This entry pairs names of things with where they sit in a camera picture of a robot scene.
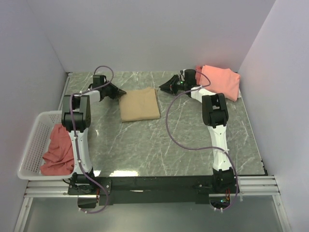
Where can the aluminium front rail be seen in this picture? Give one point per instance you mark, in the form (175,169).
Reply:
(246,186)

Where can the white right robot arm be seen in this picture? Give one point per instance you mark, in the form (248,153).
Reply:
(215,116)

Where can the aluminium left side rail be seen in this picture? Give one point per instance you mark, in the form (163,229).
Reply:
(69,75)

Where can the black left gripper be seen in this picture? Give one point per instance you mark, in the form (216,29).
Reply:
(117,93)

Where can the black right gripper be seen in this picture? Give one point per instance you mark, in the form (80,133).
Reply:
(169,86)

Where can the red shirt in basket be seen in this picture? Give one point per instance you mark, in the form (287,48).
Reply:
(59,159)

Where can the black base beam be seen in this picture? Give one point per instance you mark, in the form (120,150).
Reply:
(121,197)

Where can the beige t shirt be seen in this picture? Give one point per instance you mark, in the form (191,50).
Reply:
(138,105)

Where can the white plastic laundry basket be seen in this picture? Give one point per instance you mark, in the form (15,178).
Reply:
(37,146)

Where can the folded salmon pink shirt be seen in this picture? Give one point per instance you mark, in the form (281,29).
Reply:
(222,81)

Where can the aluminium rail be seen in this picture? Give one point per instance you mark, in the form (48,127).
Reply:
(246,186)
(69,75)

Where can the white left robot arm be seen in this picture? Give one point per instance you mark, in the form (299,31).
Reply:
(76,119)

